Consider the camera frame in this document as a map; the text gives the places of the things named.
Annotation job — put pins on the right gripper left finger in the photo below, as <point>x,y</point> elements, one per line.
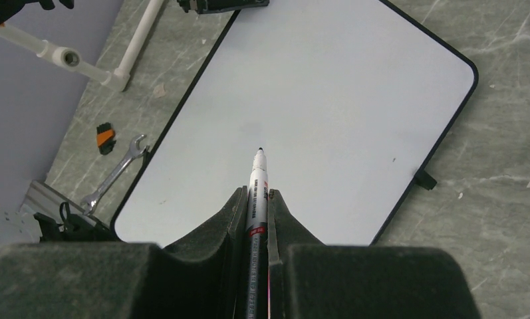
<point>194,277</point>

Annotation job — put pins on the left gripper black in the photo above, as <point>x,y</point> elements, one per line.
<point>203,7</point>

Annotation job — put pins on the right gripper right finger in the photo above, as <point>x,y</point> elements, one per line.
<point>309,279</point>

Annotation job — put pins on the white whiteboard marker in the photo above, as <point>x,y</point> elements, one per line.
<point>256,228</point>

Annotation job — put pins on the white whiteboard black frame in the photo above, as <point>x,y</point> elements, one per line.
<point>348,99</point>

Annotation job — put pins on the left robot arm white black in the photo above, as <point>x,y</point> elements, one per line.
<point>9,8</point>

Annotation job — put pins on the silver combination wrench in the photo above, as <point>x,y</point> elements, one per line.
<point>135,151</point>

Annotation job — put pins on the orange black hex key set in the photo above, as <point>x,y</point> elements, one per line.
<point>105,138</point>

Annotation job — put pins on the white PVC pipe frame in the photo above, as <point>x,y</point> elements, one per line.
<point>46,40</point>

